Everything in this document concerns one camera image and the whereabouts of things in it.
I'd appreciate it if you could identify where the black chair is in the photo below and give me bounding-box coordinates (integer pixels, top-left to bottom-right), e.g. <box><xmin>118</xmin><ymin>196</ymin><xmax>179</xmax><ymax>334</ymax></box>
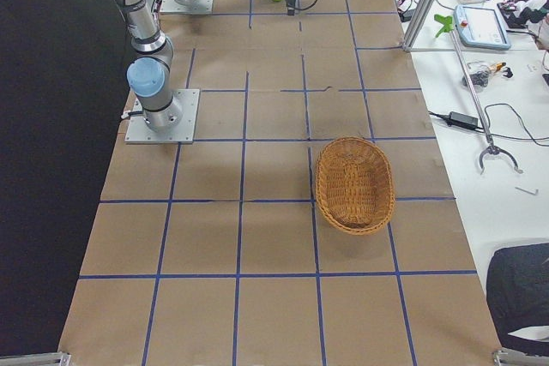
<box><xmin>486</xmin><ymin>243</ymin><xmax>548</xmax><ymax>356</ymax></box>

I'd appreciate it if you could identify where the black power adapter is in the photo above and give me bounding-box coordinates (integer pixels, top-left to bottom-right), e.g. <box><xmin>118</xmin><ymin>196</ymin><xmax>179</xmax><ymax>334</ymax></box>
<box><xmin>447</xmin><ymin>111</ymin><xmax>479</xmax><ymax>130</ymax></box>

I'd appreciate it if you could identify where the teach pendant tablet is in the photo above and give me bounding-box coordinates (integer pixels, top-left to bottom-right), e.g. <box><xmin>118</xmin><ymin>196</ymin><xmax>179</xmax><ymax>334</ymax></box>
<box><xmin>454</xmin><ymin>4</ymin><xmax>511</xmax><ymax>51</ymax></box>

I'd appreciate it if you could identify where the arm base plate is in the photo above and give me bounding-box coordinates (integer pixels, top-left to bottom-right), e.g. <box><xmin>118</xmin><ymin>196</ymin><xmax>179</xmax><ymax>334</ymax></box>
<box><xmin>124</xmin><ymin>89</ymin><xmax>200</xmax><ymax>144</ymax></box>
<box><xmin>160</xmin><ymin>0</ymin><xmax>214</xmax><ymax>15</ymax></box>

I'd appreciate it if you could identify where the allen key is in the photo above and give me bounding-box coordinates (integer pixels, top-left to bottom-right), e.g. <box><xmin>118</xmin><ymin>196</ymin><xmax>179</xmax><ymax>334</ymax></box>
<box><xmin>515</xmin><ymin>186</ymin><xmax>539</xmax><ymax>196</ymax></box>

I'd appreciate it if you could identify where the brown paper mat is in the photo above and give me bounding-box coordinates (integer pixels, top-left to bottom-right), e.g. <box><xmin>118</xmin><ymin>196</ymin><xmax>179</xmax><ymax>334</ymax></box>
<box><xmin>59</xmin><ymin>0</ymin><xmax>498</xmax><ymax>365</ymax></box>

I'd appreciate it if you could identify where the reacher grabber tool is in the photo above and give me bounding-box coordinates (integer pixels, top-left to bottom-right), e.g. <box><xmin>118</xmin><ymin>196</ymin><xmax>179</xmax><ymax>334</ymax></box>
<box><xmin>434</xmin><ymin>14</ymin><xmax>523</xmax><ymax>174</ymax></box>

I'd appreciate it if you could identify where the wicker basket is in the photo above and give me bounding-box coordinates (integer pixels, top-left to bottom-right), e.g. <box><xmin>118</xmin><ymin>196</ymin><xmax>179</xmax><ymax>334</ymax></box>
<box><xmin>315</xmin><ymin>137</ymin><xmax>395</xmax><ymax>236</ymax></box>

